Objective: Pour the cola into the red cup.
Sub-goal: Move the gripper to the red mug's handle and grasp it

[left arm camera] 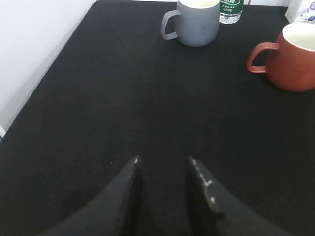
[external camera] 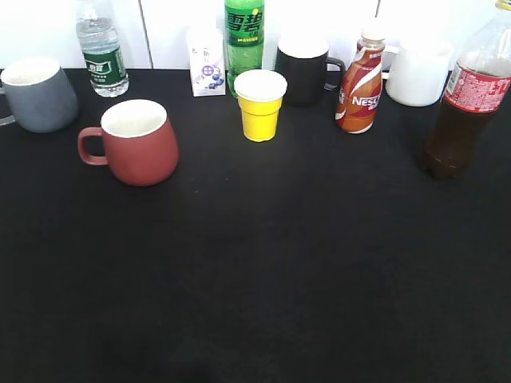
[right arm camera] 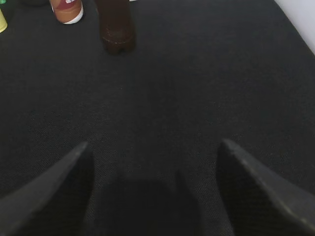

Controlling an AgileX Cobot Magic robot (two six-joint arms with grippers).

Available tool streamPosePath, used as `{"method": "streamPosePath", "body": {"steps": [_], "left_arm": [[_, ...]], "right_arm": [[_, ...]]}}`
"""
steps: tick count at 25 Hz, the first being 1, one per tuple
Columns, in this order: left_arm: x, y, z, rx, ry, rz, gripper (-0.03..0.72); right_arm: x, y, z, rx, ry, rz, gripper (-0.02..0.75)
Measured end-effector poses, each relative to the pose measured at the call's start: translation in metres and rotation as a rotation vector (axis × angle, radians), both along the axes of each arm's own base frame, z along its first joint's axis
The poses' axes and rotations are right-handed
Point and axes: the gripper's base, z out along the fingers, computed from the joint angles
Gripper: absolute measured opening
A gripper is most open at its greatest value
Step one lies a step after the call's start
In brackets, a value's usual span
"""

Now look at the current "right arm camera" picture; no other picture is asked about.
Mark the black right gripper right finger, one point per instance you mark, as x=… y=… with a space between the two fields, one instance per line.
x=258 y=201

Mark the brown Nescafe coffee bottle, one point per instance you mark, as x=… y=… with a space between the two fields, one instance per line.
x=67 y=11

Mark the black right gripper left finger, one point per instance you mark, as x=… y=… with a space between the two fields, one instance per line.
x=54 y=203

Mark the yellow paper cup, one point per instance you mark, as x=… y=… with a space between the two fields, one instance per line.
x=3 y=22

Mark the dark cola bottle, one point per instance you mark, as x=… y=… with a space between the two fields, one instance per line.
x=116 y=26

